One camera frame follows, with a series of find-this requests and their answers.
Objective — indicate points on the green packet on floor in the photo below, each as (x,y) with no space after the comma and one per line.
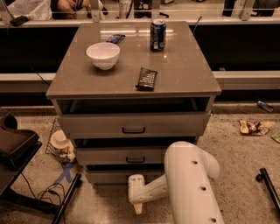
(276,136)

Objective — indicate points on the white cup in basket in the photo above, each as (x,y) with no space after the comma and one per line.
(58,140)

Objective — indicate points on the black device on ledge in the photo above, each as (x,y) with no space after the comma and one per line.
(19,21)

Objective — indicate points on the wire basket with items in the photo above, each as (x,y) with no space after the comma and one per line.
(62,155)

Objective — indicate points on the seated person in background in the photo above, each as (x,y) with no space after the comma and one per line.
(66,9)

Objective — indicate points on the grey drawer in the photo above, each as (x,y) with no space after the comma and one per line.
(119,176)
(122,156)
(189,124)

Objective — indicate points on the blue snack bar wrapper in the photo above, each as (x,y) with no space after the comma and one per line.
(115,39)

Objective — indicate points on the white ceramic bowl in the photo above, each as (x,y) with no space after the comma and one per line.
(103,55)

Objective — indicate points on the dark chocolate bar wrapper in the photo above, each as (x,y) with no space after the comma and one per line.
(146,80)

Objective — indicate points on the black floor leg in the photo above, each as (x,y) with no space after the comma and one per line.
(265,177)
(69,194)

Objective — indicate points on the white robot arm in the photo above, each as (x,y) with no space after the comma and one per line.
(186,182)

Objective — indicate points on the grey drawer cabinet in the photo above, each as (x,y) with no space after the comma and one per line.
(184,83)

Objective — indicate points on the blue soda can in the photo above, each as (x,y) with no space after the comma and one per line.
(157,34)

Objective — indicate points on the black floor leg right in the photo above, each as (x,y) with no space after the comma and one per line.
(265,177)

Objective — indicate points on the black tray on stand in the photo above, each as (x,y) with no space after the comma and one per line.
(17,148)

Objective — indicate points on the crumpled snack bag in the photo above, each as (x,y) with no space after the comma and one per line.
(255,128)

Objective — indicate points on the black floor leg left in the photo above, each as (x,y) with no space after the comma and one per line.
(69,194)

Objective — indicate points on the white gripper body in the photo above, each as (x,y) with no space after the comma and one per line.
(136,189)

